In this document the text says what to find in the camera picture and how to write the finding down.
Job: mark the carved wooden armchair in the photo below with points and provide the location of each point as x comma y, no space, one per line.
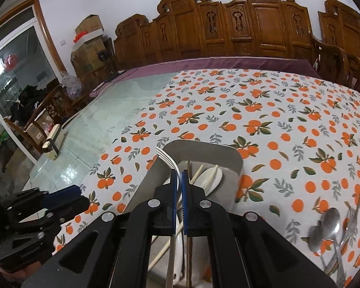
342,27

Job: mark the orange print tablecloth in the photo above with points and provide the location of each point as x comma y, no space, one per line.
273,111

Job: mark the metal fork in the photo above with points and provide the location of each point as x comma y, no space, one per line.
351,216

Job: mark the clear plastic bag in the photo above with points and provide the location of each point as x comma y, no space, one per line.
72,87

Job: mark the large cardboard box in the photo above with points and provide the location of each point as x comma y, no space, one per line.
90,57

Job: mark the labelled cardboard box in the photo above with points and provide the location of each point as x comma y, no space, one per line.
36,132

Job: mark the small black fan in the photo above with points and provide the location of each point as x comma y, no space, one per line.
102,56

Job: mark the wooden chair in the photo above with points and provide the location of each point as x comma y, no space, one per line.
18,126

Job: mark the large white plastic spoon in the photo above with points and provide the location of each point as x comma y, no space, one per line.
214,178

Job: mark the carved wooden sofa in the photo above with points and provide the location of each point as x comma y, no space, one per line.
267,21

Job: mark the cream tape dispenser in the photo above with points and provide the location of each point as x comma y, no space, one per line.
55,139

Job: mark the pile of black clothes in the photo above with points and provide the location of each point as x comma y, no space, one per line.
27,102

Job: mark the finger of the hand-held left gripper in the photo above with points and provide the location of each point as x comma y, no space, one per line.
69,208
63,193

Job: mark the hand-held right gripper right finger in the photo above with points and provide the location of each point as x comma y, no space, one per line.
185,198

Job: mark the white flat box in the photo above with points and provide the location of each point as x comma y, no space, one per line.
88,40

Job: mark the white plastic fork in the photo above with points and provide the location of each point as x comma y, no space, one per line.
168,159

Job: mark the small metal spoon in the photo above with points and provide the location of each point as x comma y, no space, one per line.
315,237

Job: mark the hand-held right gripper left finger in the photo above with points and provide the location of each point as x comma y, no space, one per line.
168,204

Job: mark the wooden framed glass door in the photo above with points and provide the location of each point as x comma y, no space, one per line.
48,36

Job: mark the red paper ornament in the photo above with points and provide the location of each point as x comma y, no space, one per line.
11,61

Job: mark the small white plastic spoon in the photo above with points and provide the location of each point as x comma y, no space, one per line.
180,264

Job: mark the small cardboard box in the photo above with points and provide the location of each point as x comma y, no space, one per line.
90,25

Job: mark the dark wooden chopstick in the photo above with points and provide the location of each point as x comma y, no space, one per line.
189,261

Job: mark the metal tray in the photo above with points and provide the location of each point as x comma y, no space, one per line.
204,156

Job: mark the red plastic bag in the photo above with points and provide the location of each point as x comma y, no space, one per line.
79,37

